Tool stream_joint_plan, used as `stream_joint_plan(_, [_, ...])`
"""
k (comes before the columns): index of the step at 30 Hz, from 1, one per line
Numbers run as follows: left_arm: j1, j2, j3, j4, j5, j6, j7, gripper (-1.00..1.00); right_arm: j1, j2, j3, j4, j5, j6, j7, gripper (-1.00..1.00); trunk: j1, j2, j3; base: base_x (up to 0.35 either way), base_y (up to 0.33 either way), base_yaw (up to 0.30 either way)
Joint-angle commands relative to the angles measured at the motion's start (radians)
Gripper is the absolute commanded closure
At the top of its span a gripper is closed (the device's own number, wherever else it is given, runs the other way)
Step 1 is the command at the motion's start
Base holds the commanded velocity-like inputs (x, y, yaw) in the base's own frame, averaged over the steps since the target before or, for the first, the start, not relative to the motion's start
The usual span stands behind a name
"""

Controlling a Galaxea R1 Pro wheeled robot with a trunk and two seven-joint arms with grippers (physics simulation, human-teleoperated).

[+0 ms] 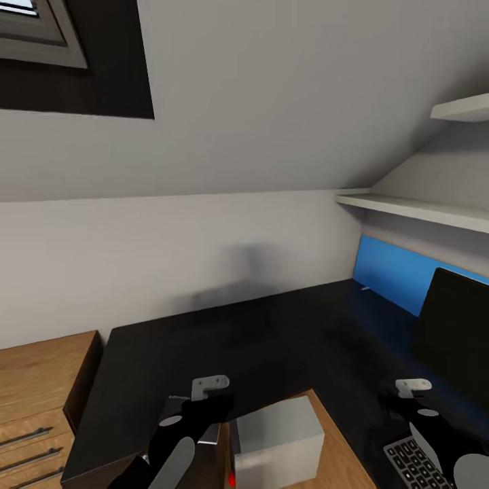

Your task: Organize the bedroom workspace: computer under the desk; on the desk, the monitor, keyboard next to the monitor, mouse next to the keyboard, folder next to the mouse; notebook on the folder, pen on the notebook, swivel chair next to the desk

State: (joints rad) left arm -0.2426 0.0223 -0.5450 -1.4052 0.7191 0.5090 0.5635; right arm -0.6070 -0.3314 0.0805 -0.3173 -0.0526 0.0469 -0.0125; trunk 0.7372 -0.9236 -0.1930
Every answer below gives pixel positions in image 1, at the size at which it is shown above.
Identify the keyboard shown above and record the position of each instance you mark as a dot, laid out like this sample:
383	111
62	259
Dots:
413	465

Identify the notebook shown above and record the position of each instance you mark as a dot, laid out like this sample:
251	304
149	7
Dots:
174	404

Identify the monitor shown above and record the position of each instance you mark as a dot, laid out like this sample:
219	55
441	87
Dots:
451	336

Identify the mouse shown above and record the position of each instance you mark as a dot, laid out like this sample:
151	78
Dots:
386	392

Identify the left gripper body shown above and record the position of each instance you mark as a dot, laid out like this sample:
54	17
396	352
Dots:
213	409

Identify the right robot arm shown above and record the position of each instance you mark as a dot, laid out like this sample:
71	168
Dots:
459	458

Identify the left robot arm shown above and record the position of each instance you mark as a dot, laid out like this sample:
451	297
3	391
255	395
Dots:
172	448

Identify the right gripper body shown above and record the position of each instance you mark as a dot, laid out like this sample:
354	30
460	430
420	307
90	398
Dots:
396	405

